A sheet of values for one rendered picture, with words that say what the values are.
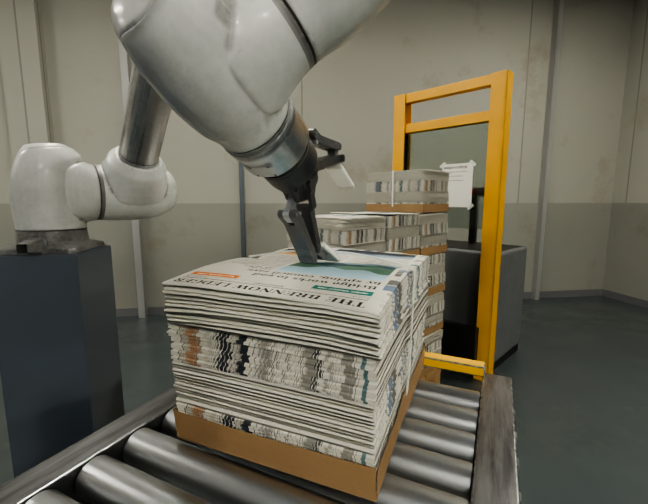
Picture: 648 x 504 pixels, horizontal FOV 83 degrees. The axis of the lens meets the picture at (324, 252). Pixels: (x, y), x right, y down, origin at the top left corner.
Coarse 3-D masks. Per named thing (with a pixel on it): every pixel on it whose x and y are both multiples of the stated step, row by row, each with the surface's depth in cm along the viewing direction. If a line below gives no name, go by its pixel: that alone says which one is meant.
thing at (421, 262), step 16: (272, 256) 67; (288, 256) 67; (352, 256) 66; (384, 256) 66; (400, 256) 66; (416, 256) 67; (416, 288) 58; (416, 304) 60; (416, 320) 60; (416, 336) 63; (416, 352) 65
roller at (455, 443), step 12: (408, 420) 56; (420, 420) 56; (408, 432) 54; (420, 432) 54; (432, 432) 53; (444, 432) 53; (456, 432) 53; (468, 432) 53; (408, 444) 54; (420, 444) 53; (432, 444) 52; (444, 444) 52; (456, 444) 51; (468, 444) 51; (456, 456) 51; (468, 456) 50
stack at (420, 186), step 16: (368, 176) 213; (384, 176) 205; (400, 176) 197; (416, 176) 190; (432, 176) 194; (448, 176) 207; (368, 192) 213; (384, 192) 206; (400, 192) 198; (416, 192) 192; (432, 192) 196; (448, 192) 208; (432, 224) 198; (432, 240) 200; (432, 256) 202; (432, 272) 204; (432, 304) 207; (432, 320) 210; (432, 336) 211; (432, 352) 213
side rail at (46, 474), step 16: (160, 400) 61; (128, 416) 57; (144, 416) 57; (160, 416) 57; (96, 432) 53; (112, 432) 53; (128, 432) 53; (160, 432) 58; (80, 448) 49; (96, 448) 49; (112, 448) 50; (48, 464) 46; (64, 464) 46; (80, 464) 46; (16, 480) 44; (32, 480) 44; (48, 480) 44; (64, 480) 45; (0, 496) 41; (16, 496) 41; (32, 496) 42
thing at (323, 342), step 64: (192, 320) 46; (256, 320) 42; (320, 320) 38; (384, 320) 37; (192, 384) 49; (256, 384) 45; (320, 384) 41; (384, 384) 41; (320, 448) 42; (384, 448) 44
